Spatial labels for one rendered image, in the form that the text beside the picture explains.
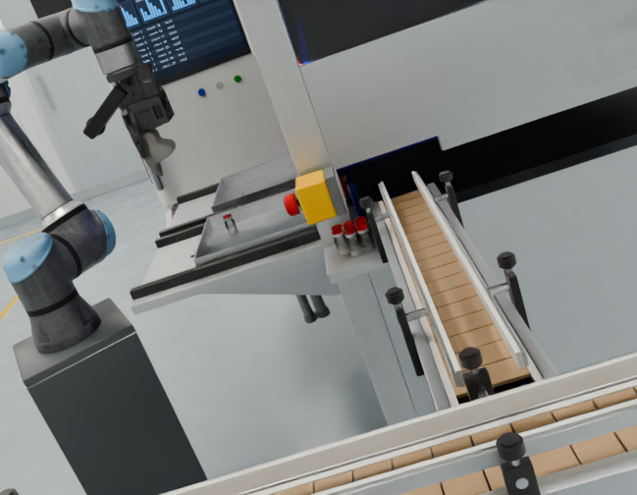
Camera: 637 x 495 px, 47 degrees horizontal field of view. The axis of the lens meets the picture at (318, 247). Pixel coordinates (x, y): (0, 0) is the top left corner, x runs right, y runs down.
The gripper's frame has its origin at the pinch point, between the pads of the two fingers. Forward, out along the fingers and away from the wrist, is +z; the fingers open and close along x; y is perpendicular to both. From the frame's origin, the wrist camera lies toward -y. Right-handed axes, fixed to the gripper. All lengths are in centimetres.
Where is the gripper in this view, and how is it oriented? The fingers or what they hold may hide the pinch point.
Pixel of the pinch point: (155, 171)
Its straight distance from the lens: 148.7
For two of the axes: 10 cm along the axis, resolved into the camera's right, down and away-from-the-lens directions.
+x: -0.3, -3.6, 9.3
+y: 9.5, -3.1, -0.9
